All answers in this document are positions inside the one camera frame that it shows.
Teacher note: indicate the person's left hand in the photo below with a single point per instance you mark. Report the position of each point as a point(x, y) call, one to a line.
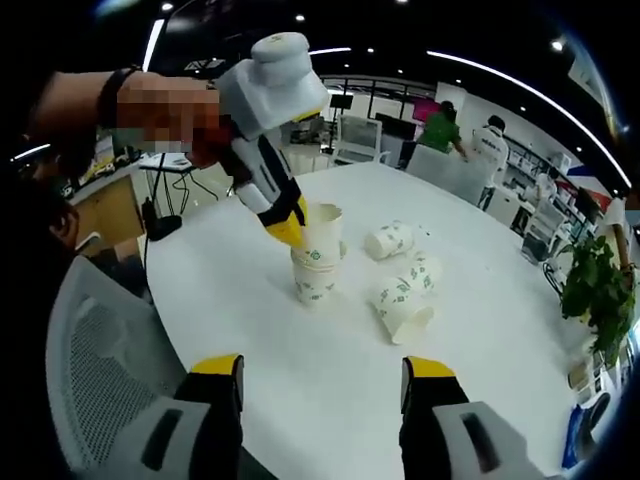
point(220, 160)

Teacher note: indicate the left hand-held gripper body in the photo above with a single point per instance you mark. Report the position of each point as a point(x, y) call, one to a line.
point(270, 95)

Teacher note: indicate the blue packet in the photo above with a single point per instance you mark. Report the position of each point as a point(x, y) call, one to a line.
point(580, 440)

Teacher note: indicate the black wristband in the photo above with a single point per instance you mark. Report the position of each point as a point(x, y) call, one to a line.
point(107, 100)

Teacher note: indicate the person's head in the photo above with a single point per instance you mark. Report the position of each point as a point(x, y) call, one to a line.
point(55, 220)

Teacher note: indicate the green leafy plant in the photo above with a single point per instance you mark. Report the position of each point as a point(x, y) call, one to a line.
point(595, 290)

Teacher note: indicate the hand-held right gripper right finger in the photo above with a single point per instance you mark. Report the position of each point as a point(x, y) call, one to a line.
point(480, 445)

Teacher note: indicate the white printed paper cup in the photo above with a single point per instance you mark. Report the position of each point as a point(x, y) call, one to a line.
point(327, 235)

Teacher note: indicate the white storage shelf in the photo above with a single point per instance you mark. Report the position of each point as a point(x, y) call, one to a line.
point(520, 160)

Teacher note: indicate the wooden cabinet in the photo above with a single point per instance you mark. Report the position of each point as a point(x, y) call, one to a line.
point(107, 210)

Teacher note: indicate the pink wall screen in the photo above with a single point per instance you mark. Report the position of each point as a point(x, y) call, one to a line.
point(425, 109)

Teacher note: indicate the grey mesh office chair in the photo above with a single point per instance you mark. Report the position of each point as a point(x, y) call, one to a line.
point(100, 360)

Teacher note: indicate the white table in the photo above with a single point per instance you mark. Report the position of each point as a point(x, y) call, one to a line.
point(325, 400)

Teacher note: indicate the white side desk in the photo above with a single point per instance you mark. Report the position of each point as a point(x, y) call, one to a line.
point(170, 162)

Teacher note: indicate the white office chair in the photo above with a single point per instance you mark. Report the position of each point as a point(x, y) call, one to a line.
point(545, 225)
point(357, 135)

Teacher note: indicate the pale grey chair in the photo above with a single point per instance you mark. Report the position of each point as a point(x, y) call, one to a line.
point(445, 172)

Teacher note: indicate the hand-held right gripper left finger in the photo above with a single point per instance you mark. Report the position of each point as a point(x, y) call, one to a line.
point(175, 440)

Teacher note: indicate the group of paper cups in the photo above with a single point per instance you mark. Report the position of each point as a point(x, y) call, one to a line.
point(395, 300)

